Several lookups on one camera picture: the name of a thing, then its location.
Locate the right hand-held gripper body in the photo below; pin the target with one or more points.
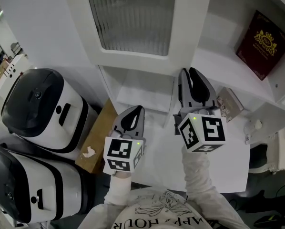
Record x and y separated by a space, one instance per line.
204 130

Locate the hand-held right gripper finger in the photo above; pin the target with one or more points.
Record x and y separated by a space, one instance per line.
210 99
184 92

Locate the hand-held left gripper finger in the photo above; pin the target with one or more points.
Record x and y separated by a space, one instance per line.
140 128
121 124

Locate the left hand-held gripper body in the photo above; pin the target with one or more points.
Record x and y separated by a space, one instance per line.
118 151

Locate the white shelving cabinet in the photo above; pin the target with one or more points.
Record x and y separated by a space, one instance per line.
218 44

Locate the white cabinet door ribbed glass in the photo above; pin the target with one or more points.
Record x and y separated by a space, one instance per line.
185 32

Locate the person's right forearm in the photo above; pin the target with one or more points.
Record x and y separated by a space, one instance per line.
199 180

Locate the person's left forearm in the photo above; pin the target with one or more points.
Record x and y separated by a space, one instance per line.
118 190

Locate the white table top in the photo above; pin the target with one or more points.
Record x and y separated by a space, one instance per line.
228 166

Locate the beige picture book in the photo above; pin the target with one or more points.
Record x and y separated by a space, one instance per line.
230 104

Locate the brown cardboard box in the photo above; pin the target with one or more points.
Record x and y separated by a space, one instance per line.
99 137
2 70

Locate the small white figurine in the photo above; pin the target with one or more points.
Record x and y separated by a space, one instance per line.
257 124

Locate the white robot with black top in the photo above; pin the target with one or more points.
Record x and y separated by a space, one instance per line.
49 108
25 180

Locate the dark red hardcover book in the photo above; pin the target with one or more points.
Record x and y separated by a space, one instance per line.
261 46

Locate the person's white printed shirt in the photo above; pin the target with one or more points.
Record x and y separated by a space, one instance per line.
156 215

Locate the black device with green light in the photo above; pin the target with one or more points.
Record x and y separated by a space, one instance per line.
267 221

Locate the white box with black holes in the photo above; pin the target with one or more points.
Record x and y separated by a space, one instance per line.
13 73

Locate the dark metal chair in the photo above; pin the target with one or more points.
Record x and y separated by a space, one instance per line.
16 48

